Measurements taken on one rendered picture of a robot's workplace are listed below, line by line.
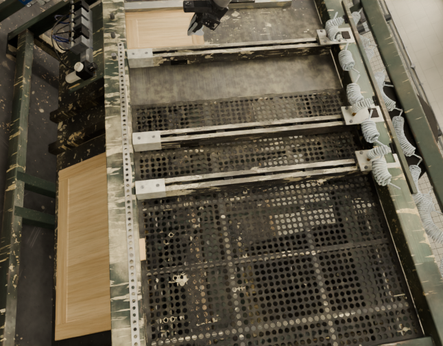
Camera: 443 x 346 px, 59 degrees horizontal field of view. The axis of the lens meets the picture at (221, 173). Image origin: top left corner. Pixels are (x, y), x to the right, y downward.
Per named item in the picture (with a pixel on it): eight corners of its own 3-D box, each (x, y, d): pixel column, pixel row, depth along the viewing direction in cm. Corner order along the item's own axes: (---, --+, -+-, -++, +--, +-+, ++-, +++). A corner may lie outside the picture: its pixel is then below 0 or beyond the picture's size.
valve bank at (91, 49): (49, 4, 209) (83, -17, 200) (70, 21, 221) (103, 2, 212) (46, 79, 189) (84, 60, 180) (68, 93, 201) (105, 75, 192)
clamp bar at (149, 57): (128, 55, 204) (121, 20, 183) (343, 41, 219) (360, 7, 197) (129, 71, 200) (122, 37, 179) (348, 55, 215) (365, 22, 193)
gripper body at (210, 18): (212, 32, 165) (230, 12, 156) (195, 25, 160) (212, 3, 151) (210, 19, 168) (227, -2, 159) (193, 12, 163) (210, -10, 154)
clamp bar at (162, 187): (136, 183, 175) (129, 159, 153) (383, 157, 189) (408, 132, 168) (138, 204, 171) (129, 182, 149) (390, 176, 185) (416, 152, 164)
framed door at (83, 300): (62, 171, 224) (59, 170, 222) (139, 140, 204) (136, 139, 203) (58, 340, 188) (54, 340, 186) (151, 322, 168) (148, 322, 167)
